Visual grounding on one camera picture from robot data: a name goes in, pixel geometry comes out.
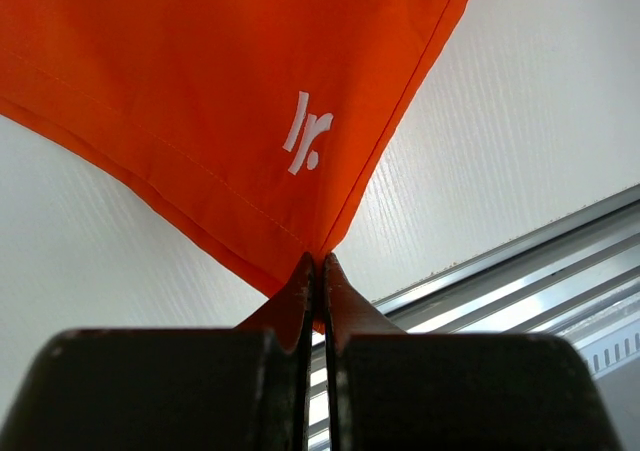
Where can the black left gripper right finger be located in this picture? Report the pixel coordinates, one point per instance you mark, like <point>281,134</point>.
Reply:
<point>392,390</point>

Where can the orange shorts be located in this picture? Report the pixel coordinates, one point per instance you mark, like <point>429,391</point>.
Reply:
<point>253,126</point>

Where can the slotted cable duct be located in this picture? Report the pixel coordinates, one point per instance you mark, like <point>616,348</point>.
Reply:
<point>609,349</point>

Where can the aluminium mounting rail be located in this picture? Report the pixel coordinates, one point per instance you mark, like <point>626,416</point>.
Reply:
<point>570,278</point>

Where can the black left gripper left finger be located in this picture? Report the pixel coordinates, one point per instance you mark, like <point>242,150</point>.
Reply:
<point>244,388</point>

